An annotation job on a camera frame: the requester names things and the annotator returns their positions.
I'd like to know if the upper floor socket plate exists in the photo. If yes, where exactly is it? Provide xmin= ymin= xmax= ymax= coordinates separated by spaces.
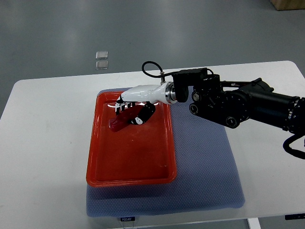
xmin=95 ymin=51 xmax=108 ymax=60

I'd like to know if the black table edge bracket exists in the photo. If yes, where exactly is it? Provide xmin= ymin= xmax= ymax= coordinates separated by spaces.
xmin=285 ymin=213 xmax=305 ymax=220

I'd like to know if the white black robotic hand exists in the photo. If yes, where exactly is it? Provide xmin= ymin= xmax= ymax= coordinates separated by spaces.
xmin=115 ymin=82 xmax=176 ymax=125

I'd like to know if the white table leg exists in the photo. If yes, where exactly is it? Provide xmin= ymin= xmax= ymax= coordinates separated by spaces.
xmin=247 ymin=218 xmax=261 ymax=229

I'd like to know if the floor socket plate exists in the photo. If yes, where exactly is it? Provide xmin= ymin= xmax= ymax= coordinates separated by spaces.
xmin=96 ymin=60 xmax=109 ymax=70
xmin=95 ymin=51 xmax=108 ymax=60

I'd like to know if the lower floor socket plate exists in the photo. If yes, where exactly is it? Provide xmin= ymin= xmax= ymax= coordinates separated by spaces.
xmin=96 ymin=60 xmax=109 ymax=70

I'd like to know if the red plastic tray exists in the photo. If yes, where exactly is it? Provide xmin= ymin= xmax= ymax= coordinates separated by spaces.
xmin=86 ymin=90 xmax=177 ymax=187

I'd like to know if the cardboard box corner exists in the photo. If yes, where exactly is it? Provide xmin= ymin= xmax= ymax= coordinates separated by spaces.
xmin=270 ymin=0 xmax=305 ymax=10

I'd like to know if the red pepper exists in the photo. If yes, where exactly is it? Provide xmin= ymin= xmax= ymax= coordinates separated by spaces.
xmin=109 ymin=105 xmax=144 ymax=132

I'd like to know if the blue-grey mesh mat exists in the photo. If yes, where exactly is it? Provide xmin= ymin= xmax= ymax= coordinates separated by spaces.
xmin=86 ymin=103 xmax=244 ymax=217

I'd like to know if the black table label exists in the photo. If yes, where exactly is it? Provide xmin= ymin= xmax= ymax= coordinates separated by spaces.
xmin=120 ymin=217 xmax=135 ymax=222

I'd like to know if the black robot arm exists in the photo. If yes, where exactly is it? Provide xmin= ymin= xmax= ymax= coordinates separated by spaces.
xmin=172 ymin=68 xmax=305 ymax=136

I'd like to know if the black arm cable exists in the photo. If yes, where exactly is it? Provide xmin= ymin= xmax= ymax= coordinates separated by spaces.
xmin=283 ymin=133 xmax=305 ymax=160

